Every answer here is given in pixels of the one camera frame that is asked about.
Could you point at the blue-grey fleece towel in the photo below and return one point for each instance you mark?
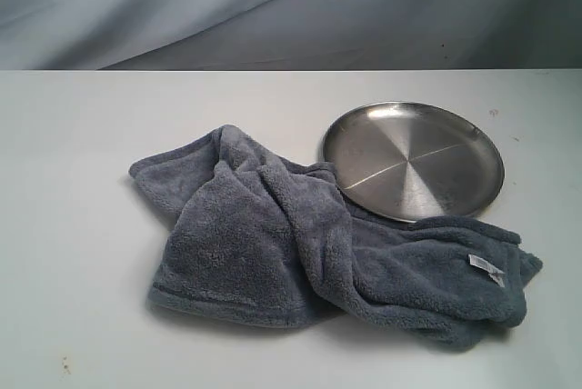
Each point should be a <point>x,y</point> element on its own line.
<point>260,240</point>

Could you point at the round stainless steel plate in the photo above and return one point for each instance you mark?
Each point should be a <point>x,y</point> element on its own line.
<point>409,161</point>

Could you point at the grey backdrop cloth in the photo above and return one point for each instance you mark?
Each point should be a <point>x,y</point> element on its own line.
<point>289,34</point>

